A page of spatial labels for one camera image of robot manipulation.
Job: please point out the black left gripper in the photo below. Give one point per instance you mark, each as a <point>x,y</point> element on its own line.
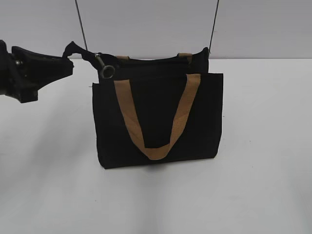
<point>40,69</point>

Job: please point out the silver zipper pull with ring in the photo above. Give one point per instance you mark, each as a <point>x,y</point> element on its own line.
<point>107,71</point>

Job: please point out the black canvas tote bag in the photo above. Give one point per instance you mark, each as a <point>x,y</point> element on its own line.
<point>155,111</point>

